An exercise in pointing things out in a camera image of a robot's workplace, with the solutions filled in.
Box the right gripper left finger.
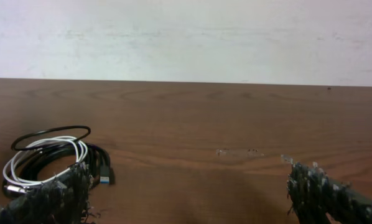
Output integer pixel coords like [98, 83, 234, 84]
[0, 162, 91, 224]

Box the thin black USB cable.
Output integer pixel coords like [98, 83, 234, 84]
[11, 125, 92, 152]

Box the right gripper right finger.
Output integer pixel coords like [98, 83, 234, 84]
[287, 162, 372, 224]

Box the white USB cable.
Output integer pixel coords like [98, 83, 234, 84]
[2, 135, 89, 194]

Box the coiled black USB cable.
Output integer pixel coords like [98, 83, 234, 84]
[1, 141, 116, 200]

